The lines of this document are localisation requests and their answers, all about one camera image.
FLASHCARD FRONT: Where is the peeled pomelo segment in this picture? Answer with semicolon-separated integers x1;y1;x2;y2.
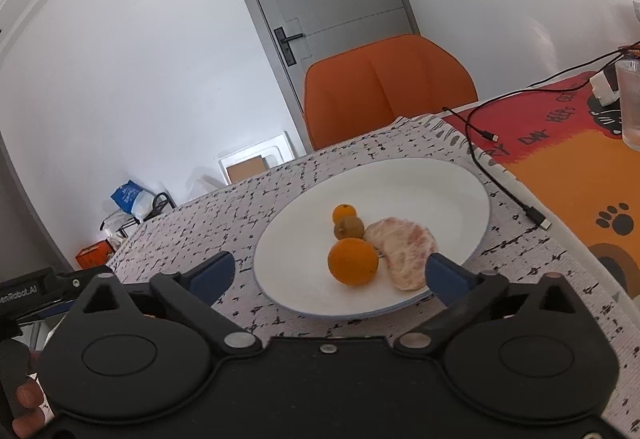
363;217;438;292

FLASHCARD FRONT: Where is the large orange front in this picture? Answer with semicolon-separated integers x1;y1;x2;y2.
328;239;378;287

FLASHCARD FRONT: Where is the brown-yellow fruit alone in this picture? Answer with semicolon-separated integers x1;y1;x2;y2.
333;216;366;241

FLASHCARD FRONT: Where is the small mandarin orange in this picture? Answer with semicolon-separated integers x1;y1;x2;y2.
332;204;357;225

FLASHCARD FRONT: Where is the person's left hand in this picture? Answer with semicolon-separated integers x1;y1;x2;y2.
2;341;50;438

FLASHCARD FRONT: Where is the white patterned tablecloth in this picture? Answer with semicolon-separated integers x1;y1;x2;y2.
29;112;640;435

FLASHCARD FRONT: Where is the orange cardboard box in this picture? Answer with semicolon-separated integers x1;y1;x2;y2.
75;241;115;270

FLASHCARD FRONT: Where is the white ceramic plate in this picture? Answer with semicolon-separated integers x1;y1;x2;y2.
254;158;490;320

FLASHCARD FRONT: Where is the black metal rack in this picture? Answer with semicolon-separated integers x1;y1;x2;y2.
100;191;176;240

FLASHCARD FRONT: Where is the blue white plastic bag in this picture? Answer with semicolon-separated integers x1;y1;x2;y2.
111;180;155;221

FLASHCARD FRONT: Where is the white foam packaging board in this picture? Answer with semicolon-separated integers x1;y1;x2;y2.
218;132;295;184

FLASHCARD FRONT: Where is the orange red cartoon mat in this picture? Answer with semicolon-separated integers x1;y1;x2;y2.
462;73;639;299

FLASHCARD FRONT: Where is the orange chair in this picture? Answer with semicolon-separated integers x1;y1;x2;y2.
304;35;478;151

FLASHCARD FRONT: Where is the white power adapter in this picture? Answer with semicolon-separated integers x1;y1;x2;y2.
590;66;620;107

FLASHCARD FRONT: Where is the black usb cable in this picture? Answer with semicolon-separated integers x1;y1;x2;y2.
441;45;640;232

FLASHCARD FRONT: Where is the black door handle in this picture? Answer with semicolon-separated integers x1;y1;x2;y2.
273;27;305;66

